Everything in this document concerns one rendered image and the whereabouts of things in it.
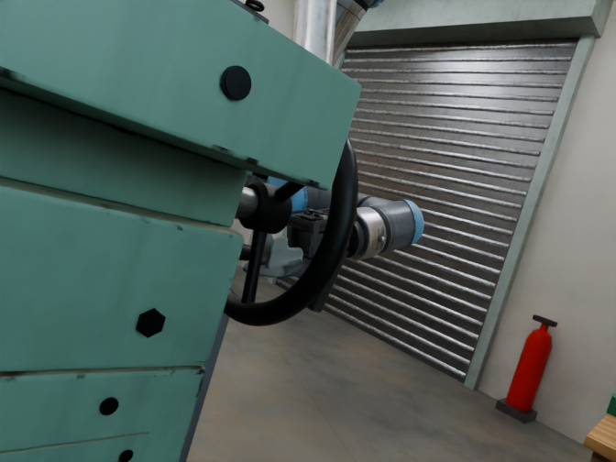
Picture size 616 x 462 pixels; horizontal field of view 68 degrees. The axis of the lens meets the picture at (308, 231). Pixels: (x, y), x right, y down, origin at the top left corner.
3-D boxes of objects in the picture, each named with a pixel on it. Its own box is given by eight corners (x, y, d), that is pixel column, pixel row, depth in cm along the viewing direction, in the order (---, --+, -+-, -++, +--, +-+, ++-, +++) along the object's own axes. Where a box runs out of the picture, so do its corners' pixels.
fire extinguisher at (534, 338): (534, 419, 273) (567, 324, 269) (524, 423, 259) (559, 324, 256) (505, 404, 285) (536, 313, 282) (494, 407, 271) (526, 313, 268)
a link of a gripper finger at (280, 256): (244, 239, 64) (295, 228, 70) (244, 278, 66) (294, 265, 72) (257, 245, 62) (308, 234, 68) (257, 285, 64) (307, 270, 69)
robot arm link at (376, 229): (347, 248, 86) (387, 263, 79) (328, 253, 83) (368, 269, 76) (350, 202, 83) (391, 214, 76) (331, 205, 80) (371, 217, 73)
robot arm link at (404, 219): (387, 236, 95) (427, 250, 87) (344, 247, 87) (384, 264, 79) (390, 192, 92) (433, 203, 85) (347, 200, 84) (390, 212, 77)
